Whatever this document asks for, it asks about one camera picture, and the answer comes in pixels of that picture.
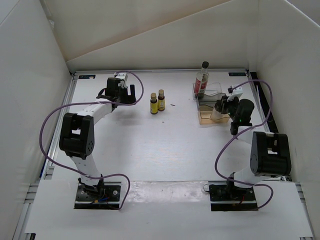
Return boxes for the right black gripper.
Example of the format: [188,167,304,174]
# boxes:
[217,94,239,122]

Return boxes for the white powder jar black lid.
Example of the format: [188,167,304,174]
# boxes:
[210,108,224,123]

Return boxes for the small yellow label bottle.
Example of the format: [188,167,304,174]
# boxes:
[158,89,166,111]
[150,92,158,115]

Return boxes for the tall red label sauce bottle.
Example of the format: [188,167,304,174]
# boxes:
[193,61,209,99]

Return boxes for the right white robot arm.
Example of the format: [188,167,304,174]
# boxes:
[214,96,292,200]

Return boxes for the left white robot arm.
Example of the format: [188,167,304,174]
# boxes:
[59,72,136,200]

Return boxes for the tiered plastic condiment rack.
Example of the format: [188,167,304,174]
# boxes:
[192,82,230,125]

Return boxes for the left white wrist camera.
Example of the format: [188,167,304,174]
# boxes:
[114,72,128,85]

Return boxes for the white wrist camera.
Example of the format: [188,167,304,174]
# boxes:
[227,85,243,102]
[114,72,128,85]

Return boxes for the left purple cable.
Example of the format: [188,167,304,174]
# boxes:
[39,71,145,210]

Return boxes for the purple cable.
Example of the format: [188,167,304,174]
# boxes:
[215,79,274,209]
[39,71,145,210]

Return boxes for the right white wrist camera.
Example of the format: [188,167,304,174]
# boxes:
[227,85,243,102]

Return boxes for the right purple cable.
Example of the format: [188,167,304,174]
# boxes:
[215,79,274,209]

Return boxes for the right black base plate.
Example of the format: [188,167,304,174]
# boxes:
[208,184,258,212]

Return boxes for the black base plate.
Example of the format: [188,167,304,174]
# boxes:
[208,184,258,212]
[73,182,121,210]

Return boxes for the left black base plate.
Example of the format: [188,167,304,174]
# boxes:
[73,182,121,210]

